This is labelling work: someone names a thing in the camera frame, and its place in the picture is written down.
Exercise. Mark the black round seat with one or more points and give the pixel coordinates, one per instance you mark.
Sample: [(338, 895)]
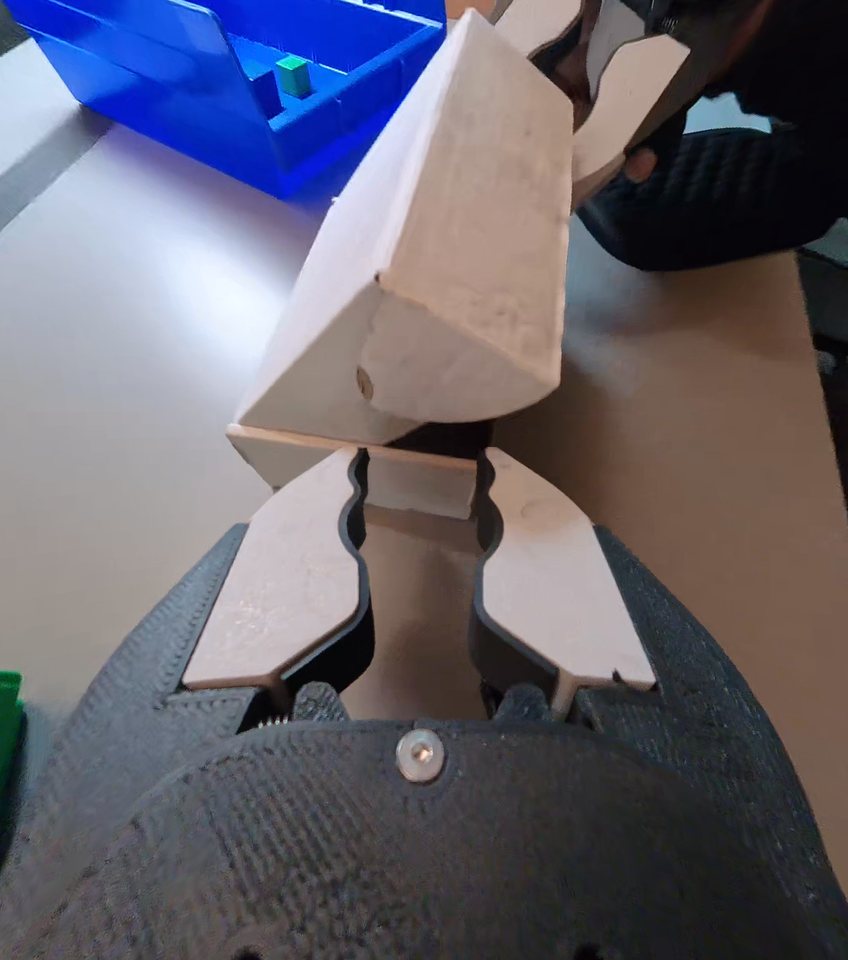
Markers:
[(694, 202)]

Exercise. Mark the person's right hand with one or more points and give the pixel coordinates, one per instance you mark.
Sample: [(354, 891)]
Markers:
[(640, 163)]

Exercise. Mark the white cardboard box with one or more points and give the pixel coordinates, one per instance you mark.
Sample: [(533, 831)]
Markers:
[(454, 225)]

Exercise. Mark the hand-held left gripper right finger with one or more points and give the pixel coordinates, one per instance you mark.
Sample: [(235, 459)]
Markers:
[(559, 592)]

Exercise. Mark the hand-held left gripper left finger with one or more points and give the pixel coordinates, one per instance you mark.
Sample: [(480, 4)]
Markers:
[(281, 592)]

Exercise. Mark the green cube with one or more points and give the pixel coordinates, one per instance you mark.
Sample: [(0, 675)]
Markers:
[(292, 75)]

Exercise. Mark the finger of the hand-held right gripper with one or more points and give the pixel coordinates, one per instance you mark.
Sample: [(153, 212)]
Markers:
[(634, 90), (536, 19)]

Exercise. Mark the blue plastic bin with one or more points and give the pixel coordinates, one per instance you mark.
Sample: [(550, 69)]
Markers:
[(168, 75)]

